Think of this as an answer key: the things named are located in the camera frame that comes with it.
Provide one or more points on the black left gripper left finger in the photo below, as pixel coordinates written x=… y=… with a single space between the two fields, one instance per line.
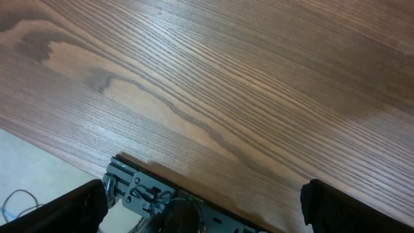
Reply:
x=81 y=210

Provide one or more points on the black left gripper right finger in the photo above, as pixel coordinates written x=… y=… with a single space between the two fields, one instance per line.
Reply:
x=329 y=210

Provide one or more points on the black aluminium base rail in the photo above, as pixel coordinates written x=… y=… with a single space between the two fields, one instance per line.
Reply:
x=164 y=205

